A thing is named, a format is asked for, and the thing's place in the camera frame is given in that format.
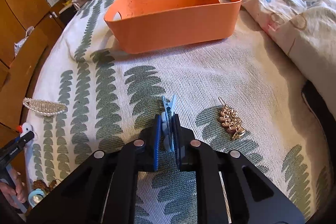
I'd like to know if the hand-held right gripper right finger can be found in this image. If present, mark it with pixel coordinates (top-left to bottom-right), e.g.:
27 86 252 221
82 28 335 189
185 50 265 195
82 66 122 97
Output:
171 114 305 224

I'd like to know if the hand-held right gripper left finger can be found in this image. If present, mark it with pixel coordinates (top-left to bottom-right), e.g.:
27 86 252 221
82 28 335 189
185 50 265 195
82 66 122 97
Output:
26 115 162 224

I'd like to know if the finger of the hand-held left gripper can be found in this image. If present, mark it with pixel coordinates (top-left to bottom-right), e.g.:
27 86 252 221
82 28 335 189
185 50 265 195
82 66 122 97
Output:
15 131 36 147

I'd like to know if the white swan plush clip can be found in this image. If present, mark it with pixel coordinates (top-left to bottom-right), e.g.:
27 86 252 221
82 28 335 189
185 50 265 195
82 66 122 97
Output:
16 122 37 151

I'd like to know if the light blue hair clip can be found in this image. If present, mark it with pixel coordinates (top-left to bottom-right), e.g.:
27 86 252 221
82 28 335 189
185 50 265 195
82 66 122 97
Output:
161 94 177 154

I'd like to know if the brown rough bead bracelet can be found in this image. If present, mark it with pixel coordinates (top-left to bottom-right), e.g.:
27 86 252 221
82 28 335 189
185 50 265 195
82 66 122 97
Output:
32 179 57 195

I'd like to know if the orange plastic basket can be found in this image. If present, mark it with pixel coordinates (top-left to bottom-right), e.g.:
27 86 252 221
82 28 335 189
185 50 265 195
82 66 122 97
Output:
103 0 243 55

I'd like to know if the person's left hand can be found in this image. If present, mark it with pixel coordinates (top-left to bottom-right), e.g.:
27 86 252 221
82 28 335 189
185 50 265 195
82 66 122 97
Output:
0 174 28 211

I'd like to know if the pearl hair clip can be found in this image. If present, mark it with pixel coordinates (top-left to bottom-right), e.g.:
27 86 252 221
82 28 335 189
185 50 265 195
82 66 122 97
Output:
23 97 68 117

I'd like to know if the gold rhinestone hair clip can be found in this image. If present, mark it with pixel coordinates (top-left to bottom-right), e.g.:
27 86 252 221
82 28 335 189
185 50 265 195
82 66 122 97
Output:
217 97 248 141

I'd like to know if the green leaf patterned bedspread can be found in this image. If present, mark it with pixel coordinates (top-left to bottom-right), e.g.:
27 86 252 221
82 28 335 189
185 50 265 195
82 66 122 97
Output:
25 0 331 224

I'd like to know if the crumpled plastic bag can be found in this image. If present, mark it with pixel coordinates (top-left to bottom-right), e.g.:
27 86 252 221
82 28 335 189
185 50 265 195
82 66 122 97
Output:
14 26 35 57

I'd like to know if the wooden wardrobe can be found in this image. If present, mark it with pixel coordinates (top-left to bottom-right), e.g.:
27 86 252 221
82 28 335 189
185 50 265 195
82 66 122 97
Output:
0 0 76 135

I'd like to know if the cream printed quilt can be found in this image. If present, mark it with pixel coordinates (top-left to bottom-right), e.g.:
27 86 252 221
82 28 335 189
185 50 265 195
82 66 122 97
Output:
262 0 336 121

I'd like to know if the light blue ring accessory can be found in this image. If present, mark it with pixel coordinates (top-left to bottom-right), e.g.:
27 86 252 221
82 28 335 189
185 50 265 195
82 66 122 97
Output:
28 188 47 208

